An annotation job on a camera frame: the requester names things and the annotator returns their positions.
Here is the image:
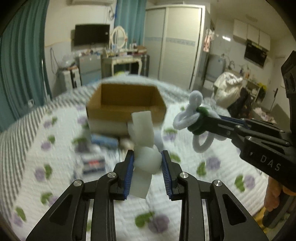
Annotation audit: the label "blue tissue pack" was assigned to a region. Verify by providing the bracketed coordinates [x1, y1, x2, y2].
[91, 134, 119, 149]

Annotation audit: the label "person right hand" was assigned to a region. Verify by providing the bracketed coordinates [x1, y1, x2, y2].
[264, 177, 295, 212]

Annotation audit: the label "white clothes pile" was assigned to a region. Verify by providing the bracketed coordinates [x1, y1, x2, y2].
[213, 72, 243, 108]

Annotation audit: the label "grey washing machine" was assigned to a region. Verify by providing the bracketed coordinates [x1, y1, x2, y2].
[205, 54, 226, 82]

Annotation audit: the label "striped small packet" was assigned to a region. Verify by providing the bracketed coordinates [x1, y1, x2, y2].
[81, 154, 106, 175]

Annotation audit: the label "black range hood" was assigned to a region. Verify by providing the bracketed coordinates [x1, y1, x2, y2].
[244, 40, 268, 68]

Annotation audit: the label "white floral quilt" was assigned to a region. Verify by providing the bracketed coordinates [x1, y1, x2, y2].
[1, 75, 267, 240]

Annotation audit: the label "white kitchen cabinets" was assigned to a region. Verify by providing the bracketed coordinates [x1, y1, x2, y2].
[233, 19, 271, 51]

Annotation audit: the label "white sliding wardrobe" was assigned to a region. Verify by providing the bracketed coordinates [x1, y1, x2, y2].
[144, 4, 209, 90]

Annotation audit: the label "brown cardboard box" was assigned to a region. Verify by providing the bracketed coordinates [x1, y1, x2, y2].
[86, 83, 167, 137]

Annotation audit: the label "white dressing table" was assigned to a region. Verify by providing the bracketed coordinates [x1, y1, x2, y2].
[101, 55, 142, 78]

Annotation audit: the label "white oval vanity mirror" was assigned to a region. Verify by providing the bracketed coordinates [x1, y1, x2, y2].
[109, 26, 128, 50]

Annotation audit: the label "white suitcase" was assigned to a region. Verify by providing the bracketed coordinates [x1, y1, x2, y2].
[58, 66, 82, 92]

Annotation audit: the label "teal corner curtain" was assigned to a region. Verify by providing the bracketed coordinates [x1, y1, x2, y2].
[114, 0, 147, 46]

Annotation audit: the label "grey mini fridge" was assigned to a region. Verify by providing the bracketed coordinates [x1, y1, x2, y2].
[79, 54, 102, 85]

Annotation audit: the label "teal window curtain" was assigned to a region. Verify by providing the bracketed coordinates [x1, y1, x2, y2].
[1, 1, 52, 132]

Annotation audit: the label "white air conditioner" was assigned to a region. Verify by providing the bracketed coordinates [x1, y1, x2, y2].
[70, 0, 115, 6]

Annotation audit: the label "black wall television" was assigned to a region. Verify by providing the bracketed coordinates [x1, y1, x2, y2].
[74, 24, 110, 46]

